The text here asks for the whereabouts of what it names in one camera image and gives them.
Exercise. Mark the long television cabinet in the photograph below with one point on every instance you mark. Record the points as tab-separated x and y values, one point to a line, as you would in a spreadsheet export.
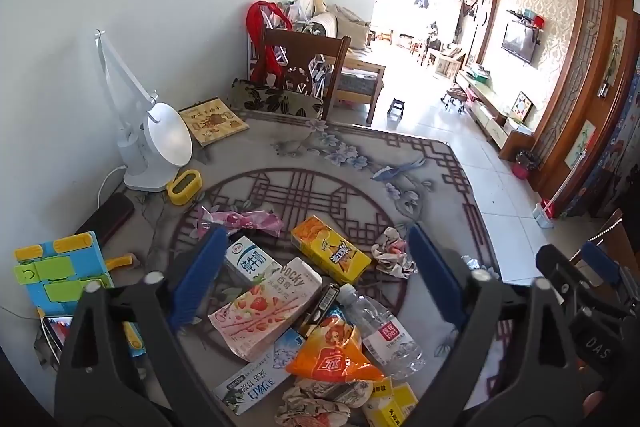
492	117

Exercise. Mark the white milk carton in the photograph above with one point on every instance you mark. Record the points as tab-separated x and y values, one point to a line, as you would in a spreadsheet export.
250	259

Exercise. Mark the orange snack bag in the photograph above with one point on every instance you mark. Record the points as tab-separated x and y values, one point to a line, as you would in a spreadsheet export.
330	357

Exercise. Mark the wall shelf with items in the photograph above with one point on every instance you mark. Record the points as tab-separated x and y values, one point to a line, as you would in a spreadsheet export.
525	17

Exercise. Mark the wall television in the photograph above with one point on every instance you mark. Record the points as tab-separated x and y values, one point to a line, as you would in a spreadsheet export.
517	42

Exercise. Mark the blue white carton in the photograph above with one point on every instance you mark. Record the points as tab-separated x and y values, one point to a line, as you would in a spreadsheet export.
255	382

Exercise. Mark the white floor mop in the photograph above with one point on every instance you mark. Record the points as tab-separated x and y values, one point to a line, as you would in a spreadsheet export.
545	214

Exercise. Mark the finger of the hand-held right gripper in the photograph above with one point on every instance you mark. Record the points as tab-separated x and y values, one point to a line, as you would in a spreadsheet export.
555	264
602	264

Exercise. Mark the white storage rack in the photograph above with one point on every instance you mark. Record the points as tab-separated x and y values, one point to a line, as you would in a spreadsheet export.
300	14

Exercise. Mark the blue patterned door curtain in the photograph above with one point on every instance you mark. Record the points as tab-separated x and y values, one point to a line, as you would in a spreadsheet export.
615	147

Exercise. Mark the pink crumpled wrapper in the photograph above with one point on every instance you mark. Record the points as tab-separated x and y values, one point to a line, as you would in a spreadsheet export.
250	222

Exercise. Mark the yellow plastic holder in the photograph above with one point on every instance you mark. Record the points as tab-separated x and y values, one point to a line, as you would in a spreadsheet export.
175	194

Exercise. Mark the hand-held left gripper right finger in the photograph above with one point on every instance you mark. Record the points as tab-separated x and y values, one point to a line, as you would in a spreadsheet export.
435	272

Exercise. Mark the clear plastic bottle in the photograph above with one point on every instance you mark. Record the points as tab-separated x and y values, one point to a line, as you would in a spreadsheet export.
385	337

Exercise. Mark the wooden bench with grey cushion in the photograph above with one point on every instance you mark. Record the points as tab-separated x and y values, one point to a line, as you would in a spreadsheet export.
357	84

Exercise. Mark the bird painting on panel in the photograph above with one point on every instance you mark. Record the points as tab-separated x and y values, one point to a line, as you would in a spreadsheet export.
580	144

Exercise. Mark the beige sofa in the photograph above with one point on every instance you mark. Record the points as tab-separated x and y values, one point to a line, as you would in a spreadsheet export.
345	27

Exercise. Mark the black wallet case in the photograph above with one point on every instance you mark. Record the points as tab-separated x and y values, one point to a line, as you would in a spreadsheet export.
112	214

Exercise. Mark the yellow drink carton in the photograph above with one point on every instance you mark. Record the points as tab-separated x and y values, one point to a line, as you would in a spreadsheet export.
395	409

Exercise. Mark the crumpled clear plastic wrapper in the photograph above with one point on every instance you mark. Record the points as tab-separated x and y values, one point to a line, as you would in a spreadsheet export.
470	263

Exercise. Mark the yellow orange snack box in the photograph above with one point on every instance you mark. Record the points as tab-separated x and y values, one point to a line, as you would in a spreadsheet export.
325	247

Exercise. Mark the floral chair cushion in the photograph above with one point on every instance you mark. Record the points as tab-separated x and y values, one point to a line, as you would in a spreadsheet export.
270	99

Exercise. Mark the yellow illustrated book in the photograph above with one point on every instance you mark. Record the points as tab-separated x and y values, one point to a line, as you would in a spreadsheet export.
212	122

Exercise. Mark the dark wooden chair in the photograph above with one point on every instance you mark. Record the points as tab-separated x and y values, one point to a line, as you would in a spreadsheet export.
300	44

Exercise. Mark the red bag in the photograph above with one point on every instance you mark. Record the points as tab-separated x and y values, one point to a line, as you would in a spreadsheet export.
256	22

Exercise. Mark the dark brown snack wrapper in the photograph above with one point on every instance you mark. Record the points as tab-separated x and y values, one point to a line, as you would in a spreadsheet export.
322	302

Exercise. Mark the pink biscuit stick box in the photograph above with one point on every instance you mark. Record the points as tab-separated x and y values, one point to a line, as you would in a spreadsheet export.
265	307

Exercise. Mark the red white paper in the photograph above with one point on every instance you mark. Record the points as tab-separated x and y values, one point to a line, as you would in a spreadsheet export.
392	252

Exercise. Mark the small black stool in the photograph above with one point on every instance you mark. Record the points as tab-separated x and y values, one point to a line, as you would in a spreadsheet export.
396	107

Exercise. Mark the floral patterned tablecloth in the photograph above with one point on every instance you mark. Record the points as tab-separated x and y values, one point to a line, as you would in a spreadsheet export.
325	167

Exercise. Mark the plush toy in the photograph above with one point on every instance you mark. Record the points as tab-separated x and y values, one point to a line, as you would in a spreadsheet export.
320	2

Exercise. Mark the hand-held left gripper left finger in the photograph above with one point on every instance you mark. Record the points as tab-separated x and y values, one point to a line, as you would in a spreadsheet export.
197	277

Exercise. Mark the blue green yellow toy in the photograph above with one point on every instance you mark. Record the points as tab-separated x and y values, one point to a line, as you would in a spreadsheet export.
65	277

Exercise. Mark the brown wheeled stool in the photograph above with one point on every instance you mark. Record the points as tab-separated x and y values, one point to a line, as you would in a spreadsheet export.
454	96

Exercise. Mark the small red waste bin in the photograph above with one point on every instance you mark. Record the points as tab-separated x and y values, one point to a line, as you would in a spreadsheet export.
525	167

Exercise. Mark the blue white snack bag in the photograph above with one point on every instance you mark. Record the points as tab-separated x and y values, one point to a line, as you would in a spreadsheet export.
337	313

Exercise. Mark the smartphone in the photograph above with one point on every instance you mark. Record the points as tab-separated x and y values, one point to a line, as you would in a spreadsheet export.
57	329

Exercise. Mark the colourful geometric picture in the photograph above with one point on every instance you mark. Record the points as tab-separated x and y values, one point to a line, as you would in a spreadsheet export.
522	107

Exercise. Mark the carved wooden chair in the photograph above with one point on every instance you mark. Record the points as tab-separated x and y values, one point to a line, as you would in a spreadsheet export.
625	242

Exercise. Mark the printed wrapper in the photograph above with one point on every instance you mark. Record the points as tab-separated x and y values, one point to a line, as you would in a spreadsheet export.
315	402

